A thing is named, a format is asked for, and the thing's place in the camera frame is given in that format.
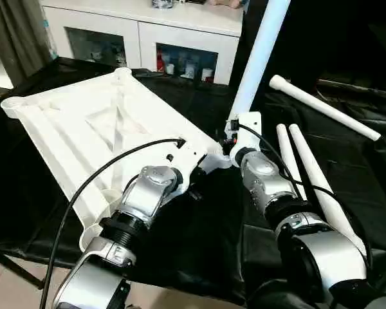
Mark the white plastic table leg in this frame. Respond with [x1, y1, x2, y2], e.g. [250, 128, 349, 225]
[269, 74, 382, 142]
[275, 124, 308, 200]
[288, 124, 368, 258]
[226, 0, 292, 125]

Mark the white table frame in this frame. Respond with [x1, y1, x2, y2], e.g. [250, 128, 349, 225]
[0, 66, 232, 252]

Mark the black work mat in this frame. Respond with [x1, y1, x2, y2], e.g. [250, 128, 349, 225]
[0, 56, 386, 309]

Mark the beige plush toy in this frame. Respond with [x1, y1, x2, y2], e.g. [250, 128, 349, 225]
[208, 0, 245, 10]

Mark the white glass-door cabinet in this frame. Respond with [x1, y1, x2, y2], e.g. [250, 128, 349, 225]
[40, 0, 245, 86]

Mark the black metal stand leg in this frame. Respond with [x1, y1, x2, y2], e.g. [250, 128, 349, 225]
[0, 249, 44, 290]

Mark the beige curtain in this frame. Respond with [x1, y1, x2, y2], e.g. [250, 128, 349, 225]
[0, 0, 57, 81]

